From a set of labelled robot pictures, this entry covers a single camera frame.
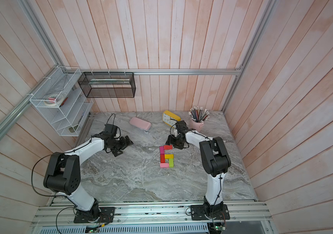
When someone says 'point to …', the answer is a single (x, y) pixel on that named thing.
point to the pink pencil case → (140, 123)
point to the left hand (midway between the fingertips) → (129, 148)
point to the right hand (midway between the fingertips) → (169, 143)
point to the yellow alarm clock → (170, 119)
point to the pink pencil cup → (197, 126)
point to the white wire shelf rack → (68, 118)
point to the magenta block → (161, 149)
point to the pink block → (164, 165)
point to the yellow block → (169, 156)
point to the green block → (171, 163)
